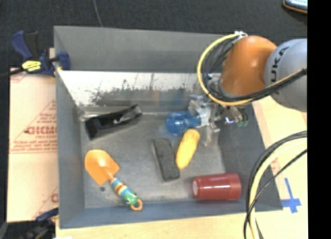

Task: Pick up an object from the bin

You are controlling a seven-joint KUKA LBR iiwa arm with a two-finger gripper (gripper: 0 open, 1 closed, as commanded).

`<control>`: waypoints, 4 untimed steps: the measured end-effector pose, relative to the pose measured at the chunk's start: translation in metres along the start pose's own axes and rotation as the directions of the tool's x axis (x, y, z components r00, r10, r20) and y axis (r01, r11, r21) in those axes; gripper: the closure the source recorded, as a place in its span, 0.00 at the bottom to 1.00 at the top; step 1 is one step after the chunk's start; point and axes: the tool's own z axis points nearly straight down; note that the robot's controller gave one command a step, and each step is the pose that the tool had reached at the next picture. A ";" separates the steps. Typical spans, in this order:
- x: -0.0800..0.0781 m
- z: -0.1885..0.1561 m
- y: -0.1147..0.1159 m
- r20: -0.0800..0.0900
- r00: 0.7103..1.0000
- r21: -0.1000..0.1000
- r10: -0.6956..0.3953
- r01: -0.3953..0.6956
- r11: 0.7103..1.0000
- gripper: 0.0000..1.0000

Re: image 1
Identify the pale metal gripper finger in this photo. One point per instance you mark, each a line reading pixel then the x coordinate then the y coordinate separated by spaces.
pixel 210 135
pixel 197 107

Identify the yellow toy corn cob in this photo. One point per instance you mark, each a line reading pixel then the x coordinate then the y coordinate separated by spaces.
pixel 187 148

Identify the blue clear plastic toy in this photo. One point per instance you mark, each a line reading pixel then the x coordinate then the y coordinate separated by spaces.
pixel 177 124

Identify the dark green flat block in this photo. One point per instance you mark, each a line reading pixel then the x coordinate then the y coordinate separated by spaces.
pixel 166 160

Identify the red cylindrical can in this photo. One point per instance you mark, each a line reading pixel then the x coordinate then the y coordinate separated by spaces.
pixel 217 186

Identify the grey metal bin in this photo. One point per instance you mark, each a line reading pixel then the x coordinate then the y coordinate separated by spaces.
pixel 134 51

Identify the brown cardboard board, red print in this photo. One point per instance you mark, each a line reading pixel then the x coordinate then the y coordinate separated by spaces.
pixel 31 155

